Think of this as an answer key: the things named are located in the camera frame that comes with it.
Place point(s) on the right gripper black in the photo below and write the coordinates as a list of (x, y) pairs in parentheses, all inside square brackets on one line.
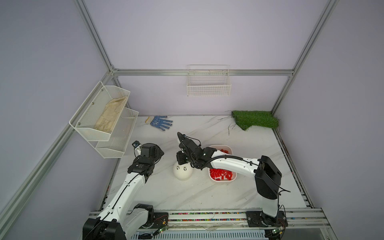
[(180, 155)]

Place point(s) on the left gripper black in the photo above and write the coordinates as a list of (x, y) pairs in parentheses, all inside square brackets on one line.
[(158, 155)]

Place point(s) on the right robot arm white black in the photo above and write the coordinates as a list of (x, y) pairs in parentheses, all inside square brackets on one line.
[(265, 173)]

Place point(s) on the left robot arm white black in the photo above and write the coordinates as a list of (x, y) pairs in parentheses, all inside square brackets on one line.
[(114, 222)]

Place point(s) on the white dome with screws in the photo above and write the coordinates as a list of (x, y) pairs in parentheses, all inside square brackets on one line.
[(182, 172)]

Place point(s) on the white tray of red sleeves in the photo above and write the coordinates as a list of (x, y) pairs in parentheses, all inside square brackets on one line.
[(219, 175)]

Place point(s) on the blue dotted work glove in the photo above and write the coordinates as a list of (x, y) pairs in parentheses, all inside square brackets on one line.
[(160, 122)]

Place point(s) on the lower white mesh shelf bin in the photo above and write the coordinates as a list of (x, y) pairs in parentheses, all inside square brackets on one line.
[(116, 146)]

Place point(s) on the white mesh shelf bin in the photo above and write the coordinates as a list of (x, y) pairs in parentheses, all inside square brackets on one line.
[(116, 146), (86, 121)]

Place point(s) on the beige cloth in bin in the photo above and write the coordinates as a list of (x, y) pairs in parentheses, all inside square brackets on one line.
[(110, 115)]

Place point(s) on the green artificial grass mat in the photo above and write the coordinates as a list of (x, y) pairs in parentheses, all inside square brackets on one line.
[(247, 119)]

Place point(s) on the upper white mesh shelf bin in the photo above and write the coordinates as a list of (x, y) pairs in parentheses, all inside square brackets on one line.
[(86, 121)]

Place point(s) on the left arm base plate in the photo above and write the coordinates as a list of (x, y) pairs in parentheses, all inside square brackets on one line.
[(156, 221)]

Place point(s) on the white wire wall basket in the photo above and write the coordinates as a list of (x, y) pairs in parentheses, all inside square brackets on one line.
[(208, 81)]

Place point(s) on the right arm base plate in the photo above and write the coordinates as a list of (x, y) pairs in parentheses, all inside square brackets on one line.
[(261, 220)]

